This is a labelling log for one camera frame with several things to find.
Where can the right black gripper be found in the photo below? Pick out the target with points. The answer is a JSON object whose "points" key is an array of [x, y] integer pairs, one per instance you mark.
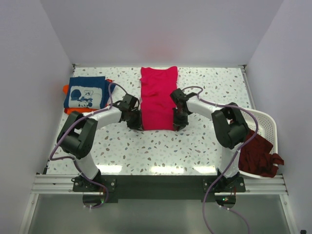
{"points": [[181, 124]]}

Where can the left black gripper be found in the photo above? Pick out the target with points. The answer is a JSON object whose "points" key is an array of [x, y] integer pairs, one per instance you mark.
{"points": [[137, 126]]}

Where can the pink t shirt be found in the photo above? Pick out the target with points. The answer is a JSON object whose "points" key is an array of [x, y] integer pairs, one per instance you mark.
{"points": [[157, 105]]}

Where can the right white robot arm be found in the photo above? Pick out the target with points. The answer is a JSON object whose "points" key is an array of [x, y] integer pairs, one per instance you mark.
{"points": [[229, 125]]}

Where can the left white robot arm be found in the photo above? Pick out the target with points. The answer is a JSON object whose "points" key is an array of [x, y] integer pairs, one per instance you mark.
{"points": [[78, 133]]}

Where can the folded blue t shirt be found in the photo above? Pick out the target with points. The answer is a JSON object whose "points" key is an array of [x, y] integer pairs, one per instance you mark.
{"points": [[85, 92]]}

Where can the folded orange t shirt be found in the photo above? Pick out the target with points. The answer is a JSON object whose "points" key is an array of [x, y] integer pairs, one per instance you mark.
{"points": [[70, 111]]}

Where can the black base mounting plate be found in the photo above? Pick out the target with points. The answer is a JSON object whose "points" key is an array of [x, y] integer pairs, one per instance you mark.
{"points": [[112, 188]]}

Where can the dark red t shirt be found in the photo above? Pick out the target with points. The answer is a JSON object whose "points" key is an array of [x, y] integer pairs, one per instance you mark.
{"points": [[256, 158]]}

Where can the white laundry basket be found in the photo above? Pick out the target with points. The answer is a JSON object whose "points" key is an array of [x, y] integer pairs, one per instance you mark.
{"points": [[266, 128]]}

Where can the silver aluminium frame rail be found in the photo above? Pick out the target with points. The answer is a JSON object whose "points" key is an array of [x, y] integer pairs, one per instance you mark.
{"points": [[62, 184]]}

